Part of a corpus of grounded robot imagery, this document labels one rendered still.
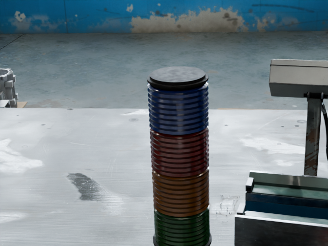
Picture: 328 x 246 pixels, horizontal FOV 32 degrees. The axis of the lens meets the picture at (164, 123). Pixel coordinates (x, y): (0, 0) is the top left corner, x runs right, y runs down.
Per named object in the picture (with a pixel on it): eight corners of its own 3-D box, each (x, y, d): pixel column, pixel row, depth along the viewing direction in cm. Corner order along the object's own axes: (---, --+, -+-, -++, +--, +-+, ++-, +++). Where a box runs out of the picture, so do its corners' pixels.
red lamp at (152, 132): (214, 155, 62) (214, 115, 60) (202, 180, 56) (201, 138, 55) (160, 151, 63) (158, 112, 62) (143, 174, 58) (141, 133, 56)
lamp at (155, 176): (214, 193, 63) (214, 155, 62) (202, 220, 58) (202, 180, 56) (162, 187, 65) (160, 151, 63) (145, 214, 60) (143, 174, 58)
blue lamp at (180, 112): (214, 115, 60) (214, 74, 58) (201, 138, 55) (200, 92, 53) (158, 112, 62) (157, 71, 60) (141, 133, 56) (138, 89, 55)
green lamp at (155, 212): (215, 228, 65) (214, 193, 63) (203, 258, 60) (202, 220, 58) (163, 222, 67) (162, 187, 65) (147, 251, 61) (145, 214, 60)
